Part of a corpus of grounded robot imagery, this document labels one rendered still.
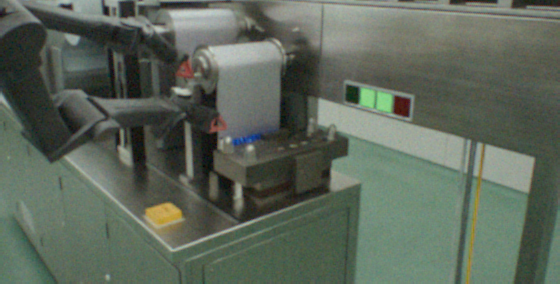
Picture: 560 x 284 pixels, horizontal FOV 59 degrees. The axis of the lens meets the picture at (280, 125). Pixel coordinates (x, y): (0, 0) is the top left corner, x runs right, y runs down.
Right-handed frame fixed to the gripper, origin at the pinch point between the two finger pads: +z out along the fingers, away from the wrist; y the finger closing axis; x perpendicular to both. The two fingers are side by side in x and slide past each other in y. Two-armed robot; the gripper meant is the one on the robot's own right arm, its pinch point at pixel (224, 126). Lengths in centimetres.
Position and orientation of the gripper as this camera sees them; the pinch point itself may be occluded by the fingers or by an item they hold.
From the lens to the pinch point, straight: 150.6
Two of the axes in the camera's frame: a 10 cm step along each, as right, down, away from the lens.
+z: 6.7, 3.0, 6.8
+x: 3.8, -9.2, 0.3
